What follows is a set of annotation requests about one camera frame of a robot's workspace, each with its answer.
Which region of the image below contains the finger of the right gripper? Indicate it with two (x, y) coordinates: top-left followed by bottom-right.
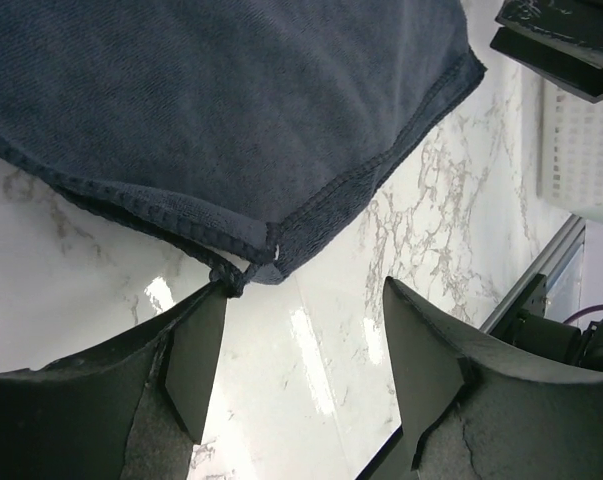
(496, 0), (603, 50)
(490, 27), (603, 103)

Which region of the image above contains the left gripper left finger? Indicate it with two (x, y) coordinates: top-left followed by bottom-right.
(0, 282), (227, 479)

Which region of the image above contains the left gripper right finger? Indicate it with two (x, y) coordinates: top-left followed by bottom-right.
(361, 278), (603, 479)

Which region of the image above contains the dark blue towel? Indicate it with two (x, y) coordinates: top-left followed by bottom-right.
(0, 0), (485, 295)

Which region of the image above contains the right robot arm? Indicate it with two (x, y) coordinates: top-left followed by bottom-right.
(490, 1), (603, 372)

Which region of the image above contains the white perforated basket right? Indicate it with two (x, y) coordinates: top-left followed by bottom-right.
(538, 82), (603, 224)

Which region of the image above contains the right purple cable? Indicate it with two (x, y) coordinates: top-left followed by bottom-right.
(563, 302), (603, 326)

